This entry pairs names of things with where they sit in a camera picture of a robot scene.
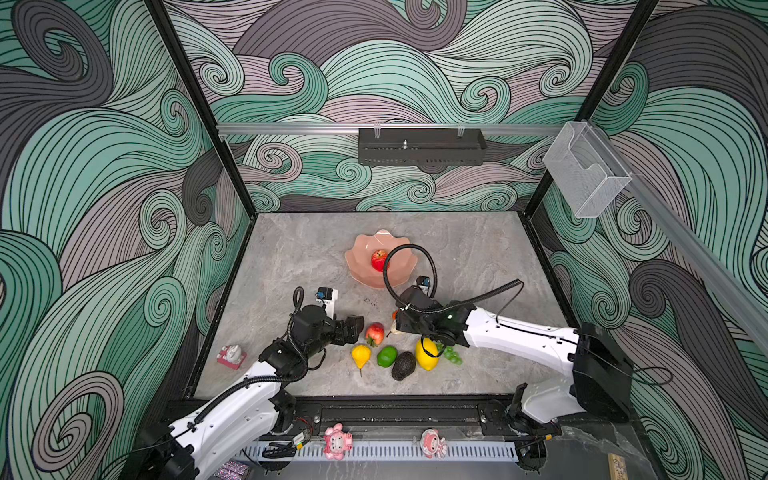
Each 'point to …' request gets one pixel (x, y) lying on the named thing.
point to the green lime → (387, 356)
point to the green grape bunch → (450, 353)
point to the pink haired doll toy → (432, 444)
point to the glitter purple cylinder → (232, 470)
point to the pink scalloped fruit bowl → (399, 266)
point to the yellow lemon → (424, 360)
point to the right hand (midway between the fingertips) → (401, 319)
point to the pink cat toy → (337, 441)
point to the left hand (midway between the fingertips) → (351, 316)
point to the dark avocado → (403, 366)
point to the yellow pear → (361, 354)
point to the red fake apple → (378, 260)
